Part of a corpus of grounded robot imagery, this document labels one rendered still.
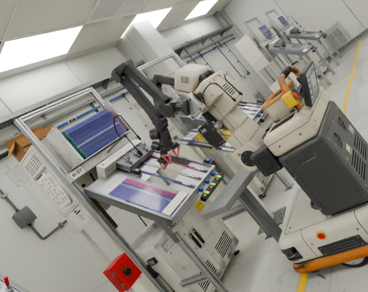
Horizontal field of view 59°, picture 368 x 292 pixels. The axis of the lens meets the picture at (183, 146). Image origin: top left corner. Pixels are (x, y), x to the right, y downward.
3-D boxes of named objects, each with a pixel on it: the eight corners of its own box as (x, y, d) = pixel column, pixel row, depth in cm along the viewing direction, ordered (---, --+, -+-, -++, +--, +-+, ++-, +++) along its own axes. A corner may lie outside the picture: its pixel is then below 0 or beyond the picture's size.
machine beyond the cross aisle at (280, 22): (345, 54, 757) (294, -10, 748) (341, 62, 693) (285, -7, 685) (296, 88, 843) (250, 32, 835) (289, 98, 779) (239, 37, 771)
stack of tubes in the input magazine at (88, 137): (127, 131, 276) (107, 106, 275) (86, 158, 237) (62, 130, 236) (120, 138, 284) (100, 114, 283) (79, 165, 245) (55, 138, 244)
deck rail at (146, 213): (172, 225, 204) (172, 218, 201) (171, 227, 202) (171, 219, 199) (86, 193, 233) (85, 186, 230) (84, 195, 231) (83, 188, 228)
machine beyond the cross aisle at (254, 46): (338, 70, 646) (278, -5, 637) (334, 82, 582) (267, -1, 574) (283, 108, 732) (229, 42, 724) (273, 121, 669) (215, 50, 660)
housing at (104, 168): (142, 154, 283) (141, 140, 276) (106, 183, 245) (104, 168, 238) (135, 152, 286) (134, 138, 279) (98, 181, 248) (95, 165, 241)
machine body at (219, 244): (244, 246, 276) (197, 190, 274) (211, 314, 222) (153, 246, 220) (196, 265, 317) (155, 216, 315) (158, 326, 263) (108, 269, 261)
